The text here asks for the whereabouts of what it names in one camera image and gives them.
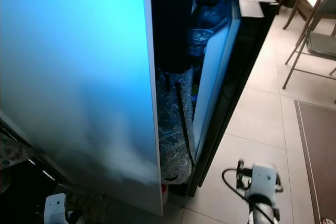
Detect grey metal folding chair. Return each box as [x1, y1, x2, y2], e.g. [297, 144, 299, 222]
[282, 0, 336, 91]

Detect white bottle red cap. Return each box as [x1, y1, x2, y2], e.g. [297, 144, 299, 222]
[162, 174, 172, 204]

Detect clear plastic food bags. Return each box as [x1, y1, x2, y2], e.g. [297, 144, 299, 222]
[192, 4, 234, 57]

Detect white fridge door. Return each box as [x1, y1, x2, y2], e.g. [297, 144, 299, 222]
[0, 0, 163, 217]

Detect thin black strap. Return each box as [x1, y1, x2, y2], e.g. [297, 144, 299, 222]
[174, 82, 195, 167]

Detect floral patterned cloth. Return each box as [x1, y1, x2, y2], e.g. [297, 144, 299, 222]
[0, 132, 32, 169]

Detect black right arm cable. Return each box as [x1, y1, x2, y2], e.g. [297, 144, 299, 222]
[222, 158, 253, 193]

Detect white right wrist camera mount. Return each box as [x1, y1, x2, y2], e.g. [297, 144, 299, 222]
[251, 164, 280, 198]

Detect black fridge body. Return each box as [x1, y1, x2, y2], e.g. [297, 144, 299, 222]
[150, 0, 247, 72]

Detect clear bubble wrap sheet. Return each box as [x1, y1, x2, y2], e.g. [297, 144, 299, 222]
[157, 67, 197, 185]

